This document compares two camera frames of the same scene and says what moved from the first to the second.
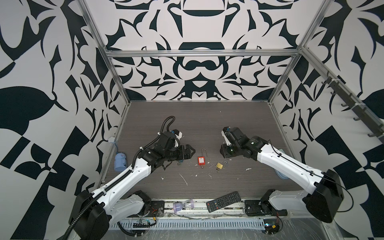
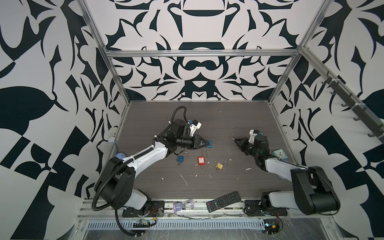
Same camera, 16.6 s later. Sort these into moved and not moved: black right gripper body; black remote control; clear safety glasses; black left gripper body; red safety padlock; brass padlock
Moved: black left gripper body; black right gripper body
Not moved: black remote control; red safety padlock; clear safety glasses; brass padlock
